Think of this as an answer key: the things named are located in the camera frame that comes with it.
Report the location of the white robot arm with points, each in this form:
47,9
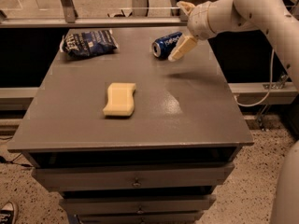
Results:
281,29

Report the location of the yellow sponge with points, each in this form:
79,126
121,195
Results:
120,100

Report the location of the blue pepsi can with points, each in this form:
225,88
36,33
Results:
163,46

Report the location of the blue chip bag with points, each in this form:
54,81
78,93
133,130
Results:
88,44

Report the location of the grey metal railing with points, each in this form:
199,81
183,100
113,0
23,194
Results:
90,13

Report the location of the black and white sneaker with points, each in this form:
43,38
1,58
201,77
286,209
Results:
8,213

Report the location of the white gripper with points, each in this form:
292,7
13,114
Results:
198,20

